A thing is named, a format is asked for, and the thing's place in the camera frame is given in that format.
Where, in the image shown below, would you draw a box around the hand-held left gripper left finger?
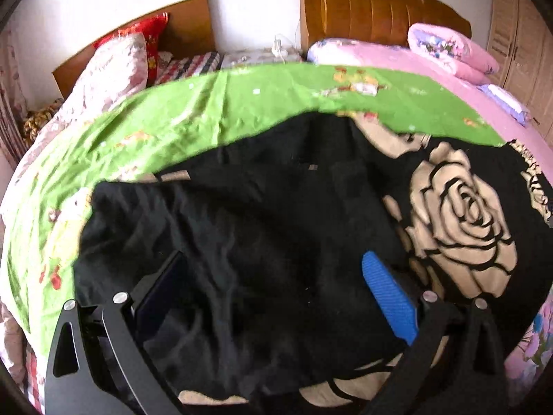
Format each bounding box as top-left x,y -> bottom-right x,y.
41,250 -> 188,415

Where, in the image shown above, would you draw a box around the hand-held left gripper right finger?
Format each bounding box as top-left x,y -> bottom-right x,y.
358,251 -> 508,415

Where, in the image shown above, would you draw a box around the black pants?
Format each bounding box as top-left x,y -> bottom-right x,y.
73,112 -> 415,400

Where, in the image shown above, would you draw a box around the black beige rose blanket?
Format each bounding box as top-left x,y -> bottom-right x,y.
156,112 -> 553,415

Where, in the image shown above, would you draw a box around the green cartoon print bedsheet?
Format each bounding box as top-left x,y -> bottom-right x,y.
0,63 -> 506,333

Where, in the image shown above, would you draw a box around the tiger print cloth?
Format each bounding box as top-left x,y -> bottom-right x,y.
22,99 -> 65,148

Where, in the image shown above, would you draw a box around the lavender small pillow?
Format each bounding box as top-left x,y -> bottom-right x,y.
477,84 -> 530,126

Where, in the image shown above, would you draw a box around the patterned pink curtain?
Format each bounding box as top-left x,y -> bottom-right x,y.
0,30 -> 29,169

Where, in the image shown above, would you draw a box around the floral covered nightstand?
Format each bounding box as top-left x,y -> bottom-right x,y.
220,47 -> 303,70

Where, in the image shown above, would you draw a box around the folded pink floral quilt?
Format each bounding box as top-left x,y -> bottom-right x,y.
408,23 -> 501,85

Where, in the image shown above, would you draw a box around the red floral pillow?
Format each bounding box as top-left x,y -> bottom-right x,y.
94,12 -> 170,85

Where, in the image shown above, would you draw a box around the plain wooden headboard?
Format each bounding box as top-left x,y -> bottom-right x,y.
52,0 -> 217,98

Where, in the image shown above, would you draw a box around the light wooden wardrobe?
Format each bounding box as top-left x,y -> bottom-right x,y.
486,0 -> 553,139

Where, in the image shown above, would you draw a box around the grooved wooden headboard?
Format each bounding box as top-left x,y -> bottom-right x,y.
299,0 -> 472,50

